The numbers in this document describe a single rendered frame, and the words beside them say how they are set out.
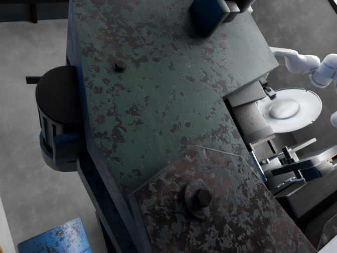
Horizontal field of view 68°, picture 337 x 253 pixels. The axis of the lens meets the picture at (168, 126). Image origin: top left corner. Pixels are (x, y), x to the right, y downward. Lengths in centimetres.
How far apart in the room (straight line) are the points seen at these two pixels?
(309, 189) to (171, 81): 46
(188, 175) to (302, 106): 83
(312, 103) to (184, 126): 74
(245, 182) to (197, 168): 12
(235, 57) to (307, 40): 525
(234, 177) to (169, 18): 49
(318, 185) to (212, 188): 37
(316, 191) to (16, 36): 485
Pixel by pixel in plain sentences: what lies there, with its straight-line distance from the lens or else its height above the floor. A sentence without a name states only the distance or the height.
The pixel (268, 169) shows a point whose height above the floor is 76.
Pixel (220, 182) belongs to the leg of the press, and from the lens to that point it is 54.
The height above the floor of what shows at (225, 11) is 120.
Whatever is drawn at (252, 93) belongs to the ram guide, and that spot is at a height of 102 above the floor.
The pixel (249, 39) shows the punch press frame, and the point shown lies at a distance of 93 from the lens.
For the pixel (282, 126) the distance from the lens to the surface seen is 117.
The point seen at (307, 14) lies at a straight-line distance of 607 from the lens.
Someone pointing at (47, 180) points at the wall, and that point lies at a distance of 407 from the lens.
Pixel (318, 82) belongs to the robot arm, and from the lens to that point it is 179.
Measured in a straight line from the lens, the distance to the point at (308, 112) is 121.
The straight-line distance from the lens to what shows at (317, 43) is 597.
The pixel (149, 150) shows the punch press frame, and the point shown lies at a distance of 56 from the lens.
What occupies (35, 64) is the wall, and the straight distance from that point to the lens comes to 479.
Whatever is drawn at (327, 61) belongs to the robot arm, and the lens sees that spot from 173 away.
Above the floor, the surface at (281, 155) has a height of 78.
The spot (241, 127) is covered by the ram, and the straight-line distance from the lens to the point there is 89.
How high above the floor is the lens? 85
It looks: 11 degrees up
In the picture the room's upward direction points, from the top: 24 degrees counter-clockwise
